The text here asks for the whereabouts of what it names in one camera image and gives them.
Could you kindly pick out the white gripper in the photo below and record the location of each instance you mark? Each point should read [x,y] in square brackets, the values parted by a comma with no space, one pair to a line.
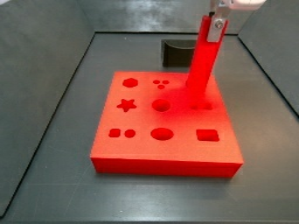
[219,13]

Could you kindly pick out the red shape sorter board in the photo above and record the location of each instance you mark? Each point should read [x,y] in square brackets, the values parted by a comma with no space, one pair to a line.
[153,134]

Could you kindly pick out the long red arch peg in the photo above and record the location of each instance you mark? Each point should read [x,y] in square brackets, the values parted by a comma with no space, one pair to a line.
[205,55]

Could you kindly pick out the black arch holder block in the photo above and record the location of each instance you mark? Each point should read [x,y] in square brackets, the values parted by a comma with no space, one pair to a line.
[177,52]

